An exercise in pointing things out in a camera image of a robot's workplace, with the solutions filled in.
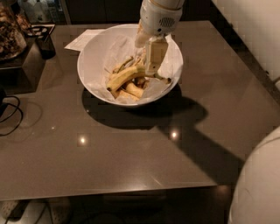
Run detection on white paper sheet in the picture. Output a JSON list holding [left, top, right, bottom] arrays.
[[65, 29, 103, 52]]

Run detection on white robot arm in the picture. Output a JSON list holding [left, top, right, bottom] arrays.
[[135, 0, 280, 224]]

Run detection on dark cup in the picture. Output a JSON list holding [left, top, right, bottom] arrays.
[[36, 36, 56, 60]]

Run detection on black cable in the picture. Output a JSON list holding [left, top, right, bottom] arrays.
[[0, 95, 25, 137]]

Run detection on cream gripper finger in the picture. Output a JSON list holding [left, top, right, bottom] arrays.
[[145, 36, 168, 74], [135, 25, 151, 48]]

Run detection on white paper liner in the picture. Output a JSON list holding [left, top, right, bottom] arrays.
[[77, 24, 183, 108]]

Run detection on dark box stand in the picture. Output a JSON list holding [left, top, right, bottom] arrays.
[[0, 38, 46, 95]]

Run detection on yellow banana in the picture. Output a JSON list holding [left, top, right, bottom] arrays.
[[106, 64, 165, 93]]

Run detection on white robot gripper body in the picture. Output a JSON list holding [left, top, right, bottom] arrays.
[[140, 0, 183, 36]]

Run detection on glass jar with snacks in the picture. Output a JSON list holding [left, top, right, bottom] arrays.
[[0, 0, 27, 61]]

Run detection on white ceramic bowl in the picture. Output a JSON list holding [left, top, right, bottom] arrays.
[[77, 24, 183, 108]]

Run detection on black patterned coaster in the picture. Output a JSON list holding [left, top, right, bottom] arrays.
[[27, 24, 55, 39]]

